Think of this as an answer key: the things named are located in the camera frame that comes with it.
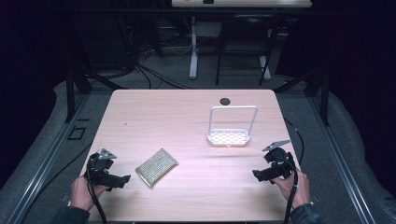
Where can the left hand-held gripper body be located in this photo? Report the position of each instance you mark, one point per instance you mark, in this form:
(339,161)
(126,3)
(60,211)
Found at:
(98,168)

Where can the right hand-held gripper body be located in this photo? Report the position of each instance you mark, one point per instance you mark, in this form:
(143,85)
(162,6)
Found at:
(281,161)

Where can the yellow-green scouring sponge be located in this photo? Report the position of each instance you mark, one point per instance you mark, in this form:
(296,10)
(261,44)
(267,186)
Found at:
(156,167)

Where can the white sponge holder rack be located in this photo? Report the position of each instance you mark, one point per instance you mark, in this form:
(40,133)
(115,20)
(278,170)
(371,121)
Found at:
(229,138)

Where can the person's left hand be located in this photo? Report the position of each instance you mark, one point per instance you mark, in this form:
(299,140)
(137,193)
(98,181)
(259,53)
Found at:
(81,194)

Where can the person's right hand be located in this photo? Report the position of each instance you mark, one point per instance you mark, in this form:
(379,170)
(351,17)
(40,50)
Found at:
(301,189)

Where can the black metal stand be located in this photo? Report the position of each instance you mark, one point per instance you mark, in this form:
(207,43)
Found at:
(70,93)
(325,96)

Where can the black table grommet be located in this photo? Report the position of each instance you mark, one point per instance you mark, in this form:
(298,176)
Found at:
(224,101)

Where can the black chair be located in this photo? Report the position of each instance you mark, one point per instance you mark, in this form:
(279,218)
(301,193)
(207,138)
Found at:
(246,34)

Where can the white desk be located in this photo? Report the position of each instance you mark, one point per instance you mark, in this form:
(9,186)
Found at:
(249,3)

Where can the black square floor frame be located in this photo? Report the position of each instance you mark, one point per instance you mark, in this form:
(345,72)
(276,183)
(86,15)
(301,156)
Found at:
(77,133)

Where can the grey floor rail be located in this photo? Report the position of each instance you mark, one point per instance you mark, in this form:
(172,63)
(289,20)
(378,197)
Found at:
(46,161)
(339,155)

